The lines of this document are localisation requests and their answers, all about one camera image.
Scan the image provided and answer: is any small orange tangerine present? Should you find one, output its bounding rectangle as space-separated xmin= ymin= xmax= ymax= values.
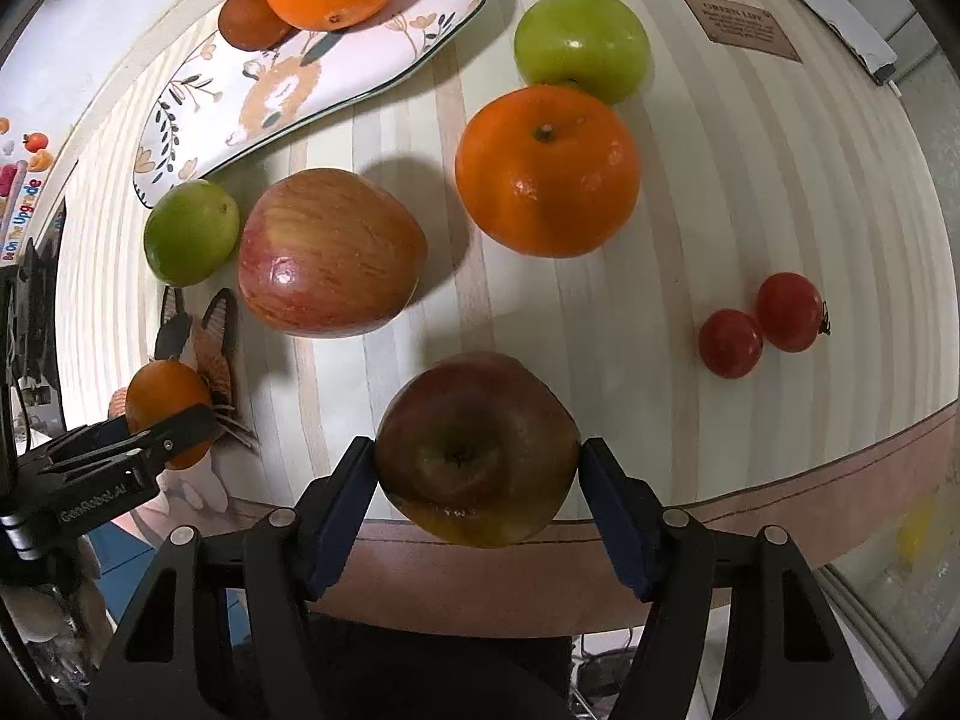
xmin=124 ymin=359 xmax=212 ymax=434

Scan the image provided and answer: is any plain cherry tomato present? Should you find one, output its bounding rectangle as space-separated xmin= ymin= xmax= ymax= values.
xmin=698 ymin=309 xmax=763 ymax=380

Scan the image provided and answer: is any dark red apple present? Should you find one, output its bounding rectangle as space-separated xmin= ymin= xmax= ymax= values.
xmin=374 ymin=351 xmax=581 ymax=550

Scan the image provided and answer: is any cherry tomato with stem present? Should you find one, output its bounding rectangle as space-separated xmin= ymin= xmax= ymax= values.
xmin=755 ymin=271 xmax=832 ymax=353

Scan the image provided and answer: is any brown russet pear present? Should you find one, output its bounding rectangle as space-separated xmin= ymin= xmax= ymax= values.
xmin=218 ymin=0 xmax=295 ymax=52

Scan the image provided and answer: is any black gas stove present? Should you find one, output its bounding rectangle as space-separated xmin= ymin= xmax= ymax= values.
xmin=11 ymin=205 xmax=67 ymax=437

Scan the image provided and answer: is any small green lime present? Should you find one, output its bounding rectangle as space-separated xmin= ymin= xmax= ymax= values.
xmin=143 ymin=179 xmax=241 ymax=288

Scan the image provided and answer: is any red striped apple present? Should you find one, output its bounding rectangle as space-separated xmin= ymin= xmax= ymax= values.
xmin=238 ymin=167 xmax=428 ymax=338

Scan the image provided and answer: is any floral ceramic plate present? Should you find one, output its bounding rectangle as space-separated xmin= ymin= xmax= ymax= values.
xmin=132 ymin=0 xmax=487 ymax=208

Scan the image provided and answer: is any striped table mat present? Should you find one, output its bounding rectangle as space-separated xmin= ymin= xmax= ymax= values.
xmin=55 ymin=0 xmax=958 ymax=637

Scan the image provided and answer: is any large orange on table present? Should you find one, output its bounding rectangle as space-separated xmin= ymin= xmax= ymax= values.
xmin=454 ymin=85 xmax=641 ymax=259

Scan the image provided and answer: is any large green apple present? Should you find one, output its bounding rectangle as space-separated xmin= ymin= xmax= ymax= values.
xmin=514 ymin=0 xmax=652 ymax=106

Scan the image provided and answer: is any brown label patch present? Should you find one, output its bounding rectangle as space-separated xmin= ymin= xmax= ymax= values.
xmin=683 ymin=0 xmax=800 ymax=62

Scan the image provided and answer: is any colourful wall sticker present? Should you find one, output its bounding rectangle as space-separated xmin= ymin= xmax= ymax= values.
xmin=0 ymin=115 xmax=55 ymax=265

